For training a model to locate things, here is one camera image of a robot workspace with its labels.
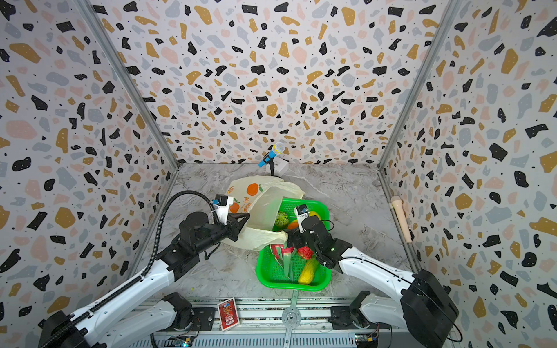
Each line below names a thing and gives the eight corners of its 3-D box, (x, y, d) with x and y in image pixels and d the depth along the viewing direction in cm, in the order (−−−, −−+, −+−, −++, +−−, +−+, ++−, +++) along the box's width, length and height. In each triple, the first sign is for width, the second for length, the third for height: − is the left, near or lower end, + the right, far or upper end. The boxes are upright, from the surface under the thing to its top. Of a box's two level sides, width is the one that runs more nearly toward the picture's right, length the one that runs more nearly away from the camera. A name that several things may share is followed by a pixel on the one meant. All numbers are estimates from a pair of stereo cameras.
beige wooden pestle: (406, 243, 97) (409, 240, 95) (390, 198, 113) (392, 196, 111) (416, 243, 97) (418, 240, 95) (398, 198, 113) (400, 196, 111)
